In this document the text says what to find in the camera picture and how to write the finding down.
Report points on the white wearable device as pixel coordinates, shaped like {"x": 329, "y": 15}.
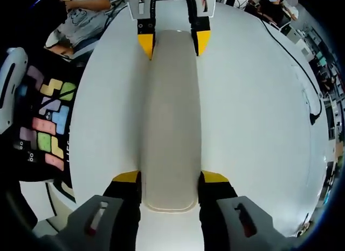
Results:
{"x": 19, "y": 62}

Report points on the beige cutlery case lid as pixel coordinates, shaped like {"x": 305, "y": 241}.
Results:
{"x": 172, "y": 113}

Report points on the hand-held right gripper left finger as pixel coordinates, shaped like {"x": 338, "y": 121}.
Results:
{"x": 126, "y": 207}

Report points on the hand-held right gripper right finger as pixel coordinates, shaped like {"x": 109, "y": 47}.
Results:
{"x": 215, "y": 207}

